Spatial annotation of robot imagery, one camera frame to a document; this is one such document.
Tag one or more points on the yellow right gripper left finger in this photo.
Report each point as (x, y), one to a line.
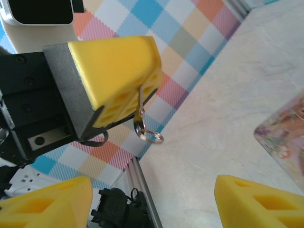
(47, 206)

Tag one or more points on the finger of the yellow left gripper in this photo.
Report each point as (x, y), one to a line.
(114, 69)

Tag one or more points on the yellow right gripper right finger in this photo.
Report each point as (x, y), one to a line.
(242, 202)

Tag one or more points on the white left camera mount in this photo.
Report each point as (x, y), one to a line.
(42, 38)

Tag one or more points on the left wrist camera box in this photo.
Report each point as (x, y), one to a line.
(40, 12)

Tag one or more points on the wide aluminium base rail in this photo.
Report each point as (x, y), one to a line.
(136, 173)

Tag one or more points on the aluminium frame post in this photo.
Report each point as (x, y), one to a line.
(240, 7)

